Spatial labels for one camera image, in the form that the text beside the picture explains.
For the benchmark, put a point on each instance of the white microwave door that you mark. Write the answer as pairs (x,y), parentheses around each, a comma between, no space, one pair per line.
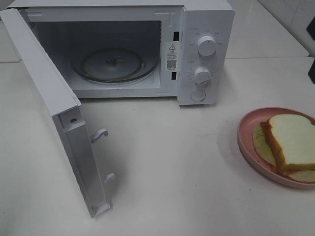
(62,106)

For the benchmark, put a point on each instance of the white microwave oven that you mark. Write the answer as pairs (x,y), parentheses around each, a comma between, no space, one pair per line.
(69,28)

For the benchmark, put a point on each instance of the white microwave knob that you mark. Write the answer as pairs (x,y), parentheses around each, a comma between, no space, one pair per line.
(207,45)
(201,75)

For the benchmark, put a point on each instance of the white bread sandwich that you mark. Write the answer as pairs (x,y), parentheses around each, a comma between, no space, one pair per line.
(287,143)

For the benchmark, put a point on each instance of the glass microwave turntable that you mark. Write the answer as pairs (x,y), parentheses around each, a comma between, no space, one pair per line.
(115,65)

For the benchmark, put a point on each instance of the round door release button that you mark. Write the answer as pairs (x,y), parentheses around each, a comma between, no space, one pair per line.
(198,95)

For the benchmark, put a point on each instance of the pink plate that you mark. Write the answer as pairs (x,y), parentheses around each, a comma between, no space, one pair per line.
(246,146)

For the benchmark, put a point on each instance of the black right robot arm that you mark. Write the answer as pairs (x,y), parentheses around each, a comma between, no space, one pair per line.
(311,30)

